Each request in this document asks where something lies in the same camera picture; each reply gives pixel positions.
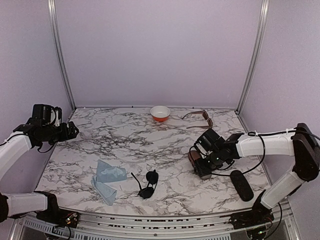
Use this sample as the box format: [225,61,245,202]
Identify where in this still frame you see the black aviator sunglasses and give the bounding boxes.
[131,169,159,200]

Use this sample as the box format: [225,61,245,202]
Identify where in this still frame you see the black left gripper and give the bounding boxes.
[41,121,79,145]

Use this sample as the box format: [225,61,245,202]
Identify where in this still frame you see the aluminium frame post right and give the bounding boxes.
[235,0,271,113]

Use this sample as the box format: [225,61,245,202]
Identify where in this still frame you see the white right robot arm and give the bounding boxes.
[188,123,320,224]

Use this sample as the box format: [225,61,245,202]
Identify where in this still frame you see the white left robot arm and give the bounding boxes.
[0,121,79,224]

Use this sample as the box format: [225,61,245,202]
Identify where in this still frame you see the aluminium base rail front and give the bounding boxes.
[9,202,301,240]

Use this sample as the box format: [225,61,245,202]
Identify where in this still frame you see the white bowl orange outside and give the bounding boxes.
[150,105,171,122]

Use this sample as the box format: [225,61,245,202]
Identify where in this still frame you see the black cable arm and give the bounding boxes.
[0,132,55,154]
[212,127,320,177]

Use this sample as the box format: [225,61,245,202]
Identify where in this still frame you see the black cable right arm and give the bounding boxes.
[212,127,320,177]

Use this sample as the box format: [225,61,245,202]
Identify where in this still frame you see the light blue cleaning cloth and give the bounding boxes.
[91,160,127,206]

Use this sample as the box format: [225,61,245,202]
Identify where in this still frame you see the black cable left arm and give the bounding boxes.
[0,132,55,154]

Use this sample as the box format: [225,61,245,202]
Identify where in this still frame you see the aluminium frame rail back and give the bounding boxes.
[74,104,238,110]

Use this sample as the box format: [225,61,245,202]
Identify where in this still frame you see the aluminium frame post left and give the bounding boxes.
[47,0,76,112]

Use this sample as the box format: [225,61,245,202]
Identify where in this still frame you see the brown striped glasses case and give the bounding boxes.
[188,150,212,180]

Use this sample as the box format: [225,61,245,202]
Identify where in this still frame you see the black woven glasses case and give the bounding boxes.
[230,170,254,202]

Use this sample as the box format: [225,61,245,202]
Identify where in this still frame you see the brown translucent sunglasses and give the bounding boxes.
[181,109,214,129]

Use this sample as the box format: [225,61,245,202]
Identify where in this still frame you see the aluminium frame post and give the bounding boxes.
[235,0,271,113]
[47,0,76,112]

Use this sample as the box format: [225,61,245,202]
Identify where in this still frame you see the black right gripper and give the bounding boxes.
[193,150,224,177]

